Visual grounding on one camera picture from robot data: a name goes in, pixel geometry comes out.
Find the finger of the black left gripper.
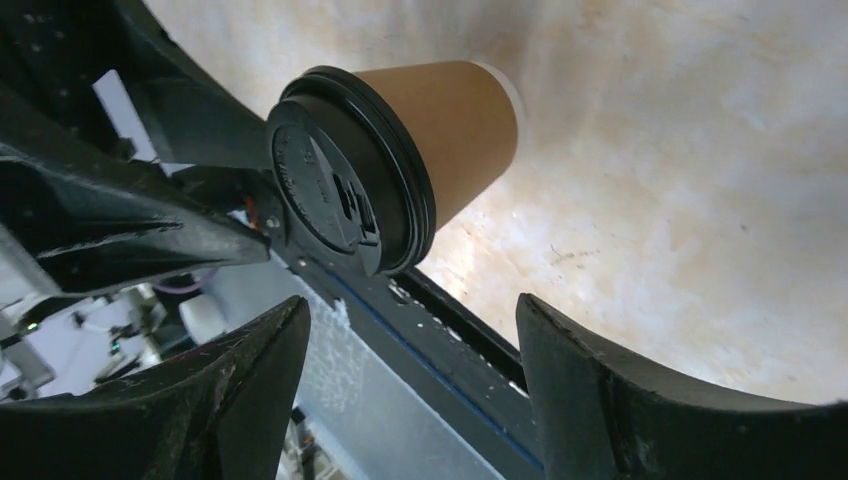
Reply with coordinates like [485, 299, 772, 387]
[112, 1, 269, 170]
[1, 145, 270, 295]

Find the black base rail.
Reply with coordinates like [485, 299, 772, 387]
[276, 245, 544, 479]

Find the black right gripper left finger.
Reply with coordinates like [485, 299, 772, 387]
[1, 296, 311, 479]

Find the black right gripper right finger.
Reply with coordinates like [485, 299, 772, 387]
[516, 293, 847, 479]

